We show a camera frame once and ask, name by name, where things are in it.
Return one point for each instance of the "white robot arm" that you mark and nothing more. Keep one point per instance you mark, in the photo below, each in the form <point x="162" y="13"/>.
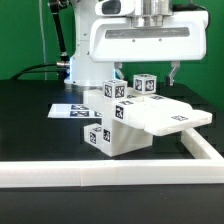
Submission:
<point x="147" y="13"/>

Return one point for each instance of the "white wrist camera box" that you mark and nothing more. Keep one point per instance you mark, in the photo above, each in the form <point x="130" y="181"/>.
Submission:
<point x="114" y="7"/>

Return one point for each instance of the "white chair back frame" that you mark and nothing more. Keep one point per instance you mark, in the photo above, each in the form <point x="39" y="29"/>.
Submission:
<point x="152" y="113"/>

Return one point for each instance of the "white chair seat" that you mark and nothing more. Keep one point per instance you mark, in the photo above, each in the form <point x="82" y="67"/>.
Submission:
<point x="126" y="138"/>

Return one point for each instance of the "white L-shaped fence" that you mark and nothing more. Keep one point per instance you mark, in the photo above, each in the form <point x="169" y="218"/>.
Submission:
<point x="206" y="166"/>

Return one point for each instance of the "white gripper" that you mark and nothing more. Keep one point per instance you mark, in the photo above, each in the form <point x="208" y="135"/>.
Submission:
<point x="182" y="37"/>

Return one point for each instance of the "white marker sheet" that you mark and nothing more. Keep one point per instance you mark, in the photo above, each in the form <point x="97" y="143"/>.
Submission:
<point x="72" y="111"/>

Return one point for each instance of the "small white tag cube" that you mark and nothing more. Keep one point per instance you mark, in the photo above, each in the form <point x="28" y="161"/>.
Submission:
<point x="144" y="83"/>
<point x="115" y="89"/>

